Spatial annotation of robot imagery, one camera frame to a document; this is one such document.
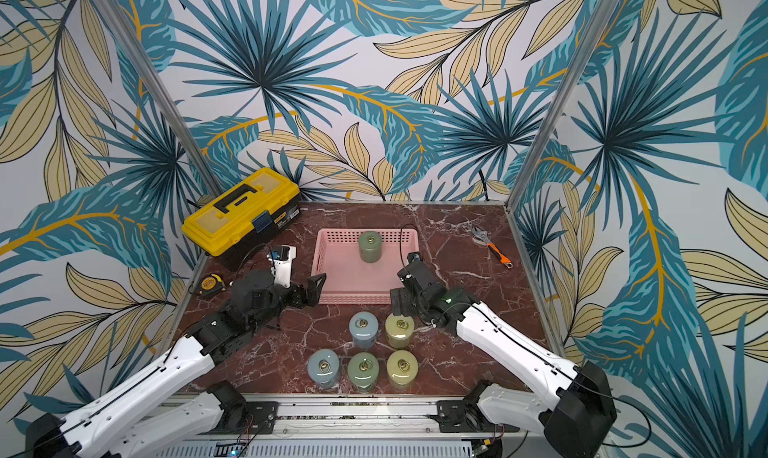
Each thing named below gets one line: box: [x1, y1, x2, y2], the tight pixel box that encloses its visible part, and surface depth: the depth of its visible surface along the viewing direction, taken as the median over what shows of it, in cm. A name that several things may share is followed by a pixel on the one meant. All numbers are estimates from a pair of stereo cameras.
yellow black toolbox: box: [182, 167, 301, 257], surface depth 97 cm
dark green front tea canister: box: [347, 352, 380, 392], surface depth 75 cm
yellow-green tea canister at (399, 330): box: [385, 313, 415, 349], surface depth 82 cm
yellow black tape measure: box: [199, 273, 227, 295], surface depth 95 cm
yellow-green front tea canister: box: [386, 349, 419, 389], surface depth 76 cm
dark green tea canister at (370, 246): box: [358, 231, 382, 263], surface depth 101 cm
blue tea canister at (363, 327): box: [349, 311, 379, 350], surface depth 82 cm
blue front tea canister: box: [307, 348, 340, 390], surface depth 75 cm
